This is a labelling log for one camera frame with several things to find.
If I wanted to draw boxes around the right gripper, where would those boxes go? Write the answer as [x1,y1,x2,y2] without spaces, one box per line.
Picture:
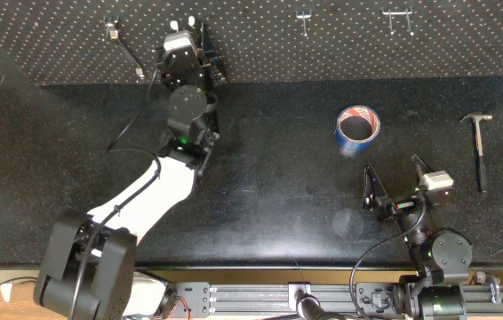
[362,154,435,222]

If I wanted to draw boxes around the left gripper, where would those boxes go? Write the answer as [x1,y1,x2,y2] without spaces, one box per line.
[156,21,229,92]

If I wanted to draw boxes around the black and white pliers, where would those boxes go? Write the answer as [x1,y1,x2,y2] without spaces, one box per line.
[169,15,197,33]

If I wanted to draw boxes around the wrench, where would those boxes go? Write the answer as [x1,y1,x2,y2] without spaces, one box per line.
[104,21,147,82]

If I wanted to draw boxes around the black pegboard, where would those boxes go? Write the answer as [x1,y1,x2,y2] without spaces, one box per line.
[0,0,503,86]

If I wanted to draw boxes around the roll of blue tape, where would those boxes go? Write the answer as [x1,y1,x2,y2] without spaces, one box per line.
[333,104,381,157]

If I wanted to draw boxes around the hammer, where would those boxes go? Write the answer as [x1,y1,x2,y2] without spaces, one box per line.
[459,112,493,196]

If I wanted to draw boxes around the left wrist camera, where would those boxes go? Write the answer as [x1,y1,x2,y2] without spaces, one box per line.
[162,30,197,52]

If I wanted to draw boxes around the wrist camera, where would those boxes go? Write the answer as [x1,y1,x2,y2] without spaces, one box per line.
[162,30,197,52]
[418,170,456,196]

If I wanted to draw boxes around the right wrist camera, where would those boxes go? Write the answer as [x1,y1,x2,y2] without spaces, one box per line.
[418,170,456,196]

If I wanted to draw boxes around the mounting rail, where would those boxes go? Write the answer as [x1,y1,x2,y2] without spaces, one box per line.
[153,279,503,320]

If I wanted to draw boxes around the thin black cable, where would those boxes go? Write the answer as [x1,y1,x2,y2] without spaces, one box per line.
[0,276,39,303]

